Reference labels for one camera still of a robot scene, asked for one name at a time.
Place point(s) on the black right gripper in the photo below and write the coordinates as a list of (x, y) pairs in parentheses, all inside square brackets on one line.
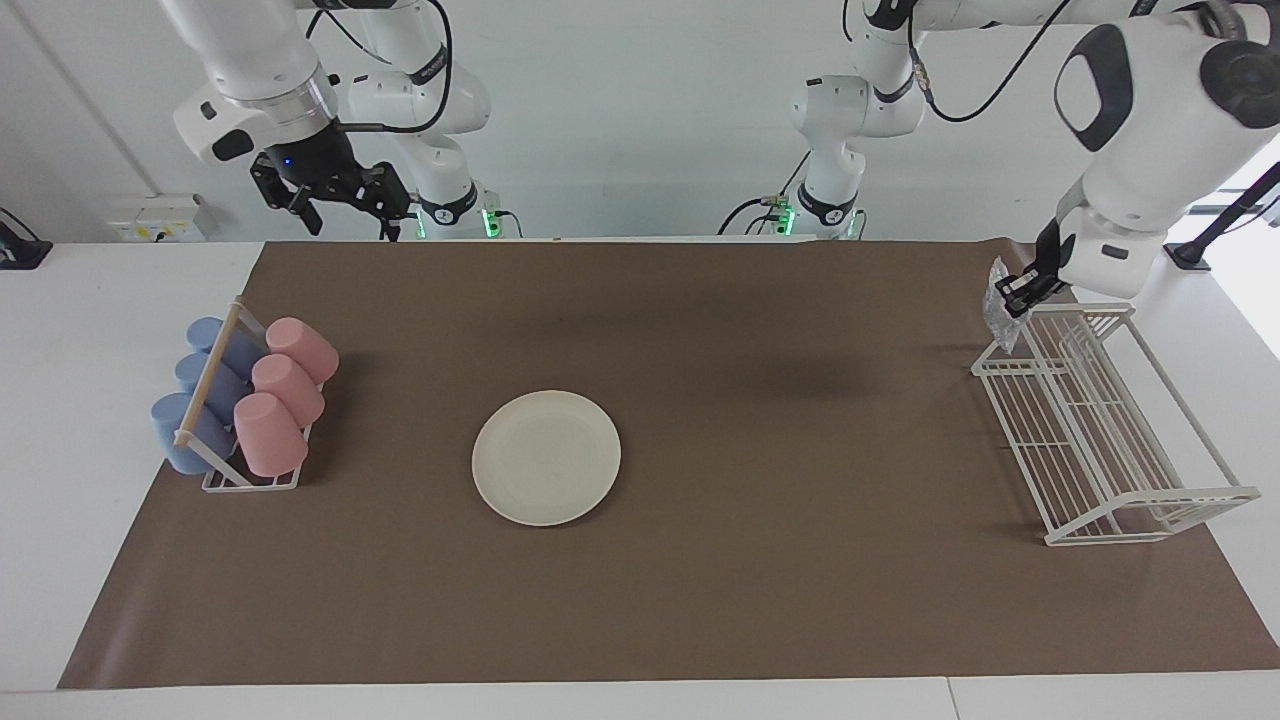
[(310, 160)]

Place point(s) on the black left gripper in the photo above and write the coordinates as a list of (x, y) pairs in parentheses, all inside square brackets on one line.
[(1048, 255)]

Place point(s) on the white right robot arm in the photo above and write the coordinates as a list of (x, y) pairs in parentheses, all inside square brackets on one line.
[(250, 50)]

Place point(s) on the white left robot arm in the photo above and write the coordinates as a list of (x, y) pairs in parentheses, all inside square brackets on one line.
[(1150, 120)]

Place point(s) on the cream round plate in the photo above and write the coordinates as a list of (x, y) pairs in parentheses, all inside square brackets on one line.
[(546, 458)]

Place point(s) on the pink plastic cup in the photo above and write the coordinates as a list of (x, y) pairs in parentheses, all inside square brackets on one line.
[(288, 388), (268, 435), (300, 347)]

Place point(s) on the blue plastic cup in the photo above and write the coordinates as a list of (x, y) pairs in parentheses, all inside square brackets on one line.
[(190, 370), (168, 420), (204, 332)]

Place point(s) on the brown table mat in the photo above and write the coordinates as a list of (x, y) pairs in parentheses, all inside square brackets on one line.
[(750, 450)]

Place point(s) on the black table clamp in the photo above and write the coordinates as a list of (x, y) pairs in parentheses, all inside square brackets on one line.
[(20, 250)]

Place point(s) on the white wall power outlet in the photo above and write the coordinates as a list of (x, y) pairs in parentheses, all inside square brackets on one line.
[(150, 222)]

